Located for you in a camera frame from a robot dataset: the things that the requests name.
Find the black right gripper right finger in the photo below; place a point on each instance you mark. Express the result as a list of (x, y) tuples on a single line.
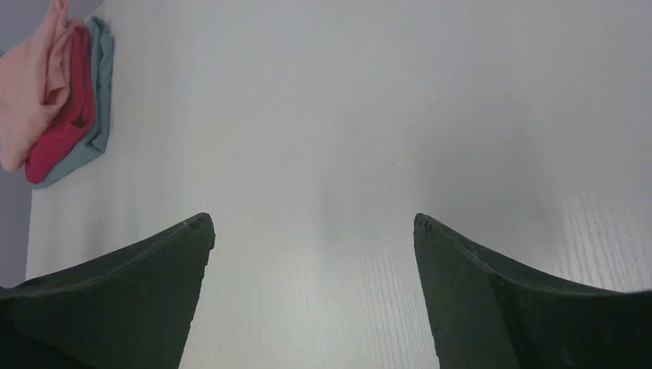
[(487, 310)]

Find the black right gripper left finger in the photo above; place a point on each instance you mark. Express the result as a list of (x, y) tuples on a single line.
[(130, 308)]

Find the salmon pink t-shirt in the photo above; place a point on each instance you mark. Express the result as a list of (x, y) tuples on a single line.
[(35, 84)]

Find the folded grey t-shirt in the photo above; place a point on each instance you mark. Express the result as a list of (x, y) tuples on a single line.
[(94, 143)]

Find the folded red t-shirt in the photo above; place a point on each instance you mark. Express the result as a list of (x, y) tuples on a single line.
[(74, 119)]

